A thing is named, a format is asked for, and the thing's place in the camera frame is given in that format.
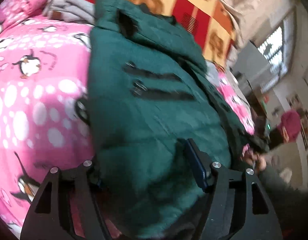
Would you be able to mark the beige curtain right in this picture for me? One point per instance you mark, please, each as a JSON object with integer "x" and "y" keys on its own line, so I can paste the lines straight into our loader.
{"x": 252, "y": 15}

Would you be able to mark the person right hand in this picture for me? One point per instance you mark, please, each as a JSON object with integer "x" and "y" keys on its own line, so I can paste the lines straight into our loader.
{"x": 255, "y": 160}

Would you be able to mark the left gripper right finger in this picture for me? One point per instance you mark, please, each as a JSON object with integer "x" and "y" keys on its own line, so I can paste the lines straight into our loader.
{"x": 213, "y": 179}

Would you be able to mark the pink penguin quilt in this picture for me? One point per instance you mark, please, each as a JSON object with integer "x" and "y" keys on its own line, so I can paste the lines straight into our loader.
{"x": 44, "y": 121}

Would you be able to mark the green quilted puffer jacket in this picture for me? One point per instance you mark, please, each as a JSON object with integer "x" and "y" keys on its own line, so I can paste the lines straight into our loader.
{"x": 147, "y": 94}

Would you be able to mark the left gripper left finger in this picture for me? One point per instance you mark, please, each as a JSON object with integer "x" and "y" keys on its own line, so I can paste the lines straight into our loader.
{"x": 82, "y": 201}

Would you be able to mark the side window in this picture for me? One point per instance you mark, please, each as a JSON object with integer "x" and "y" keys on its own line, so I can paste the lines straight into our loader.
{"x": 278, "y": 50}

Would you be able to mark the grey sweatshirt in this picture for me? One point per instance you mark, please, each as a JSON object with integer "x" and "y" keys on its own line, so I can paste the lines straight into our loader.
{"x": 71, "y": 11}

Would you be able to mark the red orange rose blanket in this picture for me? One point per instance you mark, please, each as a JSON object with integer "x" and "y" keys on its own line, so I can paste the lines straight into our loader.
{"x": 209, "y": 21}

